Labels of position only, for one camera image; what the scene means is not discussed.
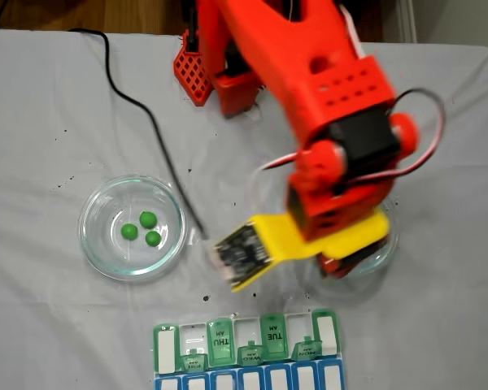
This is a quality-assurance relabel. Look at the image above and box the large clear glass bowl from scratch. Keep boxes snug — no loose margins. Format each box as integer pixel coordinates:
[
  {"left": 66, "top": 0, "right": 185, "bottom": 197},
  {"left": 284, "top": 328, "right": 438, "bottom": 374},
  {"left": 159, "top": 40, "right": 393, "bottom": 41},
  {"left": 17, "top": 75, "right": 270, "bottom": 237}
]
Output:
[{"left": 77, "top": 173, "right": 187, "bottom": 284}]

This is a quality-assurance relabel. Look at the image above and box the camera board on yellow mount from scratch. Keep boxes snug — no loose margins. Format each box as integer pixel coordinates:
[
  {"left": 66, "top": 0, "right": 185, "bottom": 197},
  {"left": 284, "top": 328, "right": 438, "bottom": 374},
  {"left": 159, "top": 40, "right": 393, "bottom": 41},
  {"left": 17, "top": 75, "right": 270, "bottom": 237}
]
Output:
[{"left": 209, "top": 214, "right": 294, "bottom": 294}]

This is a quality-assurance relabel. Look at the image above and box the weekly pill organizer box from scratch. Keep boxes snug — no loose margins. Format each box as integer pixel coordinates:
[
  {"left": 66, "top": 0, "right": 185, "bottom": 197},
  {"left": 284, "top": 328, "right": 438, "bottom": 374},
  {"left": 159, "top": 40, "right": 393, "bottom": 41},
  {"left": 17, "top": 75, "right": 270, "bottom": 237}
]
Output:
[{"left": 152, "top": 308, "right": 346, "bottom": 390}]

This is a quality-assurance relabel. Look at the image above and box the white red servo wire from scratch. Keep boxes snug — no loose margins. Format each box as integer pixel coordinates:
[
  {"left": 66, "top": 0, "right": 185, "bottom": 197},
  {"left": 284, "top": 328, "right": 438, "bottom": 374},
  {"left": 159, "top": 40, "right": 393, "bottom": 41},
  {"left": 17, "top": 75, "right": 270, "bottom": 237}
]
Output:
[{"left": 262, "top": 87, "right": 447, "bottom": 184}]

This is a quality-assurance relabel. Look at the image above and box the white tablecloth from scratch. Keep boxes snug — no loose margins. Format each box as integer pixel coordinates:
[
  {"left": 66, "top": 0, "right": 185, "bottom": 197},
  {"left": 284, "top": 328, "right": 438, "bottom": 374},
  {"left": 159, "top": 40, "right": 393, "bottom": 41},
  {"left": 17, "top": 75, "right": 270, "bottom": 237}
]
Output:
[{"left": 0, "top": 28, "right": 488, "bottom": 390}]

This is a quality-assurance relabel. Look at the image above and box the black camera cable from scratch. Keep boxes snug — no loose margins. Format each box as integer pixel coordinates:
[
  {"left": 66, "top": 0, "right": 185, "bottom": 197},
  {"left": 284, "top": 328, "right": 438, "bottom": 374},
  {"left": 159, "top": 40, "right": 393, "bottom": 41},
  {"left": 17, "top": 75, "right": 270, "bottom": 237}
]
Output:
[{"left": 67, "top": 27, "right": 211, "bottom": 243}]

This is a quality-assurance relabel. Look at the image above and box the white baseboard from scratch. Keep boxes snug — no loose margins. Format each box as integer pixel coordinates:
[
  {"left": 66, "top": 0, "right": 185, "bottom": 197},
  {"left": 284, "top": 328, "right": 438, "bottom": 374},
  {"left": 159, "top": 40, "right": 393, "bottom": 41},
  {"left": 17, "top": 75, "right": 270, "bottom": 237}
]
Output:
[{"left": 396, "top": 0, "right": 419, "bottom": 44}]

